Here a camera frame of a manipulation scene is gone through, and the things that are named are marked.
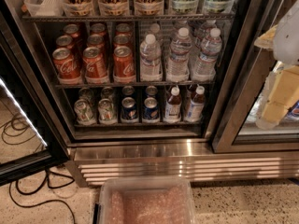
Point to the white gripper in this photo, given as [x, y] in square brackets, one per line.
[287, 36]

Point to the closed glass fridge door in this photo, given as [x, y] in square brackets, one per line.
[258, 91]

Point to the back right pepsi can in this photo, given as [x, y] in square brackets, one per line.
[151, 91]

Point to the front right pepsi can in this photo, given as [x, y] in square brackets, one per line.
[151, 110]

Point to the back left pepsi can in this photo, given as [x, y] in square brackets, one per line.
[128, 91]

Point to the front left pepsi can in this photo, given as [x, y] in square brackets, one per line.
[128, 108]

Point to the front right coca-cola can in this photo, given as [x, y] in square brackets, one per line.
[123, 62]

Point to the coca-cola can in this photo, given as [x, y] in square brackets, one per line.
[123, 29]
[66, 41]
[98, 29]
[122, 40]
[96, 41]
[94, 63]
[66, 63]
[123, 62]
[72, 30]

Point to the middle right coca-cola can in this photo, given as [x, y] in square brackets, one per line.
[122, 40]

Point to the back right coca-cola can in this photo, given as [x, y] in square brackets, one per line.
[123, 29]

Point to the white-green can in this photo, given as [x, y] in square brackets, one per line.
[84, 112]
[87, 94]
[108, 93]
[107, 111]

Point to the gold can middle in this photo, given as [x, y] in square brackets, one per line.
[113, 7]

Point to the front middle coca-cola can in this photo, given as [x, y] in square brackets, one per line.
[94, 63]

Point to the middle centre coca-cola can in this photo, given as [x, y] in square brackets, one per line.
[96, 41]

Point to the back centre coca-cola can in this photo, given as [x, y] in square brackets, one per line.
[98, 29]

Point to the back left white-green can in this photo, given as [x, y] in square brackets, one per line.
[87, 94]

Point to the front left white-green can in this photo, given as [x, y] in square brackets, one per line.
[84, 112]

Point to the back left coca-cola can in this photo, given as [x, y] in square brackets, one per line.
[72, 30]

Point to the front left coca-cola can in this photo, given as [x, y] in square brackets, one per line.
[66, 63]

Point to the middle left coca-cola can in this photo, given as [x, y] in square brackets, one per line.
[66, 41]

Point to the open glass fridge door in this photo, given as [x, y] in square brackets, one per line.
[19, 89]

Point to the front right water bottle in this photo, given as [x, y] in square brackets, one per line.
[204, 66]

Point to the water bottle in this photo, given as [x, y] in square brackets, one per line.
[150, 59]
[179, 52]
[204, 66]

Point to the right iced tea bottle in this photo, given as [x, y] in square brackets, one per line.
[195, 103]

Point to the iced tea bottle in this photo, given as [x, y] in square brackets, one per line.
[195, 103]
[172, 105]

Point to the front middle water bottle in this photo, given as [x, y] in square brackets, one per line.
[179, 52]

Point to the left iced tea bottle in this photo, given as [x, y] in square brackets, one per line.
[172, 105]

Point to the front left water bottle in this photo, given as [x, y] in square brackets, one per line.
[150, 59]

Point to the clear plastic bin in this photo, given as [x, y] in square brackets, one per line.
[146, 200]

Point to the empty clear plastic tray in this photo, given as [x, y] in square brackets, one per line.
[44, 8]

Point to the middle wire shelf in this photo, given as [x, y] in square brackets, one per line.
[134, 84]

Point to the wire shelf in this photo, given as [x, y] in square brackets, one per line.
[134, 84]
[186, 17]

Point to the top wire shelf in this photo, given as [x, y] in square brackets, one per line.
[186, 17]

